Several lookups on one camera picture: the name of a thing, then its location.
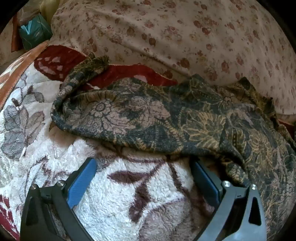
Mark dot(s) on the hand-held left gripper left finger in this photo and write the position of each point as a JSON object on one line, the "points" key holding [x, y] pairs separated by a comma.
{"points": [[81, 185]]}

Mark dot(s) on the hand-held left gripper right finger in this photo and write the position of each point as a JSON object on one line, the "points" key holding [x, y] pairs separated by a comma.
{"points": [[204, 178]]}

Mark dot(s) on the dark floral patterned garment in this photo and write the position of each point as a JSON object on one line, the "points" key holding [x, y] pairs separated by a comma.
{"points": [[161, 115]]}

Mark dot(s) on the white and red fleece blanket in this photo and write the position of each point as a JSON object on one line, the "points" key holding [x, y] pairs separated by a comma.
{"points": [[115, 208]]}

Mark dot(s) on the brown cloth strip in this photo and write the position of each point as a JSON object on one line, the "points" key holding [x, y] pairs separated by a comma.
{"points": [[15, 39]]}

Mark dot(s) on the teal pouch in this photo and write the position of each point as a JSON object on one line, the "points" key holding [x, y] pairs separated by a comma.
{"points": [[32, 32]]}

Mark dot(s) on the pale yellow cloth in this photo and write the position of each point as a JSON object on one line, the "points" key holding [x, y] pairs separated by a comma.
{"points": [[49, 9]]}

